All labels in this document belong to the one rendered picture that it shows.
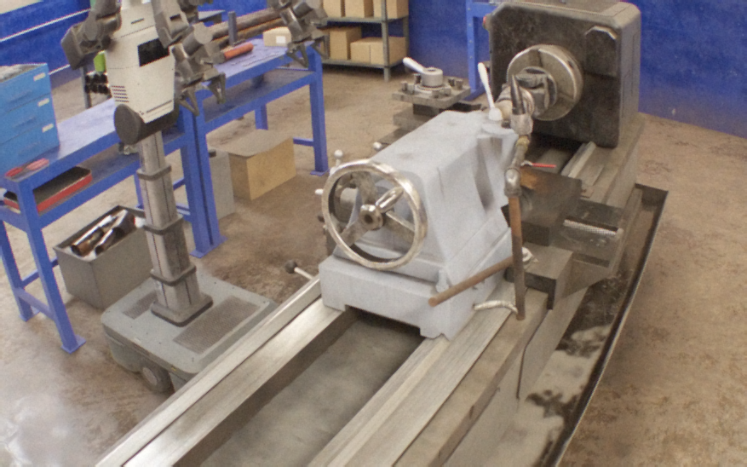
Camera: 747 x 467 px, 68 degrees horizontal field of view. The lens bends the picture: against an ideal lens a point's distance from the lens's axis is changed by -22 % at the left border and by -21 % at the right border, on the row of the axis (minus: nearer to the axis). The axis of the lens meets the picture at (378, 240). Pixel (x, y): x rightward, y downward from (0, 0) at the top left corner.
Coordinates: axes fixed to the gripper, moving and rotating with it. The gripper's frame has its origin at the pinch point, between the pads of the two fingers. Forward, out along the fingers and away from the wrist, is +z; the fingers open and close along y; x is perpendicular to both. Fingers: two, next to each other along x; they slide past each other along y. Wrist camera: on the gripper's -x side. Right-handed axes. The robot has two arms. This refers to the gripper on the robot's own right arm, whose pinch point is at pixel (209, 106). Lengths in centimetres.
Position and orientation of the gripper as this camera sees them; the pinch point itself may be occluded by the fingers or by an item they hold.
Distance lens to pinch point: 169.9
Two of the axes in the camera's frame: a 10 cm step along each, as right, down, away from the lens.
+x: -7.1, 2.4, 6.6
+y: 5.3, -4.3, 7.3
